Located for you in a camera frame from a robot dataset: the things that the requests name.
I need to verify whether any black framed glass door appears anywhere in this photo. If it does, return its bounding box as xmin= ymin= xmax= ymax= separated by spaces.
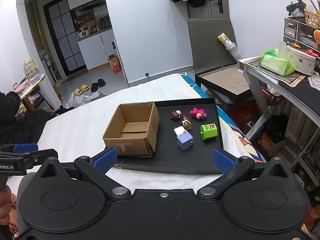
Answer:
xmin=44 ymin=0 xmax=87 ymax=75

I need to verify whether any white standing fan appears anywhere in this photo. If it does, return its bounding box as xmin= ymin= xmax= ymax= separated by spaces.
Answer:
xmin=40 ymin=52 xmax=63 ymax=85

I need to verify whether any wicker basket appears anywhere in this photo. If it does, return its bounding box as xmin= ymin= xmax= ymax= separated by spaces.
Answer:
xmin=304 ymin=9 xmax=320 ymax=28

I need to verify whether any pink toy figurine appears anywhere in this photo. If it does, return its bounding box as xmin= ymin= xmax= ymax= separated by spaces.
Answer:
xmin=190 ymin=107 xmax=208 ymax=120

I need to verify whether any black bag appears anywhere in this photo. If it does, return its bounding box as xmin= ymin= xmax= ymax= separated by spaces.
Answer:
xmin=265 ymin=114 xmax=289 ymax=138

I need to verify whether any white kitchen cabinet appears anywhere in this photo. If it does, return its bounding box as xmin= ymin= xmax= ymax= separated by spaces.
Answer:
xmin=64 ymin=0 xmax=118 ymax=70

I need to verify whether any grey board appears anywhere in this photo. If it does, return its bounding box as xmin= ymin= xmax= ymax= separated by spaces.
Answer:
xmin=187 ymin=17 xmax=242 ymax=74

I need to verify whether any orange printed carton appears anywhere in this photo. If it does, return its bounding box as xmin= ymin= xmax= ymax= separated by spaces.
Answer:
xmin=259 ymin=132 xmax=287 ymax=158

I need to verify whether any orange cardboard box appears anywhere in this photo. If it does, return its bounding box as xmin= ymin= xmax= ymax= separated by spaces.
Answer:
xmin=108 ymin=54 xmax=122 ymax=73

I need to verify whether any black box with brown inside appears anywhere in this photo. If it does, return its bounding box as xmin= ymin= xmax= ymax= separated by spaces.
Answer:
xmin=195 ymin=64 xmax=253 ymax=98

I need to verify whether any black door handle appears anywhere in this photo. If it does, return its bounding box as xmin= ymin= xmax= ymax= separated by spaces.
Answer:
xmin=209 ymin=0 xmax=223 ymax=13

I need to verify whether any white plastic bag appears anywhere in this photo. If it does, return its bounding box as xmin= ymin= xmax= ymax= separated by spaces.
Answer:
xmin=62 ymin=91 xmax=107 ymax=108

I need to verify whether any yellow side table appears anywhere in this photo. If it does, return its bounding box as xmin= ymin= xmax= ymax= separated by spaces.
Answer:
xmin=19 ymin=74 xmax=54 ymax=111

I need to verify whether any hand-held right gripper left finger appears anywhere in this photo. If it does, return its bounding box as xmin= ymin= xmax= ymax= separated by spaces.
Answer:
xmin=37 ymin=147 xmax=132 ymax=200

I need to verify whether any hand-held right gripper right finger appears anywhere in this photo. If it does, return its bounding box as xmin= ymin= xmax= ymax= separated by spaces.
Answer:
xmin=197 ymin=147 xmax=292 ymax=200

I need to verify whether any yellow white spray can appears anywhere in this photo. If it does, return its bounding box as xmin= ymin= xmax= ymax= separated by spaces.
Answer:
xmin=217 ymin=32 xmax=236 ymax=50

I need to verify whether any green cube charger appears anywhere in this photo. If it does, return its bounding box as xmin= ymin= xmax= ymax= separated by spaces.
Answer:
xmin=200 ymin=123 xmax=218 ymax=141

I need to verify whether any brown cardboard box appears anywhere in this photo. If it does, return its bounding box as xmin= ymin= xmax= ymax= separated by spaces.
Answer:
xmin=102 ymin=102 xmax=160 ymax=158

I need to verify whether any red plastic crate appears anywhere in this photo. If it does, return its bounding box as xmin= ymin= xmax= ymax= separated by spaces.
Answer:
xmin=260 ymin=85 xmax=284 ymax=107

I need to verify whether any patterned desk mat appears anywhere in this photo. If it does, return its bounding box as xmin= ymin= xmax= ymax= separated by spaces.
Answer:
xmin=246 ymin=59 xmax=307 ymax=88

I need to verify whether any black tray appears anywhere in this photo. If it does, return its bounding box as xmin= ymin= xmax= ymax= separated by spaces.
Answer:
xmin=114 ymin=97 xmax=224 ymax=175

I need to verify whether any dark clothes pile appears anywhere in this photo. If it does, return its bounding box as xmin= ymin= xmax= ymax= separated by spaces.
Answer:
xmin=0 ymin=91 xmax=75 ymax=145

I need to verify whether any purple cube charger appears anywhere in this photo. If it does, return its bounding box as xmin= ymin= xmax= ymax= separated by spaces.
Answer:
xmin=176 ymin=130 xmax=194 ymax=151

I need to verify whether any blue cartoon printed blanket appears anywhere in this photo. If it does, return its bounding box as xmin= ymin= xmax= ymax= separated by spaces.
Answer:
xmin=181 ymin=73 xmax=272 ymax=163

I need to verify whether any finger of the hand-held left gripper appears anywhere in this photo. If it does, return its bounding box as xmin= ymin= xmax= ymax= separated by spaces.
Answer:
xmin=23 ymin=149 xmax=59 ymax=168
xmin=0 ymin=143 xmax=39 ymax=156

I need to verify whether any grey desk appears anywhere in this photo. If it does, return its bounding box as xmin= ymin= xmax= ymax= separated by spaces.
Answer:
xmin=237 ymin=56 xmax=320 ymax=188

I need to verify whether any small brown white figurine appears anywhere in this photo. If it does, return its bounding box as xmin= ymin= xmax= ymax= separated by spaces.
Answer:
xmin=181 ymin=116 xmax=192 ymax=130

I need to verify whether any green plastic bag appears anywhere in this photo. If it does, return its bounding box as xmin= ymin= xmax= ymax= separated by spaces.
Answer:
xmin=260 ymin=49 xmax=295 ymax=77

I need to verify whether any white round container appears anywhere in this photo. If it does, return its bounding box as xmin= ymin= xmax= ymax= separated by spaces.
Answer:
xmin=286 ymin=45 xmax=317 ymax=76

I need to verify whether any person's left hand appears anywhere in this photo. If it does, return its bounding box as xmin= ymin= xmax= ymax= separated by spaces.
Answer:
xmin=0 ymin=185 xmax=12 ymax=228

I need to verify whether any grey drawer organizer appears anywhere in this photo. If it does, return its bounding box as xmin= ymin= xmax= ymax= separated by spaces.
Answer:
xmin=284 ymin=17 xmax=320 ymax=50

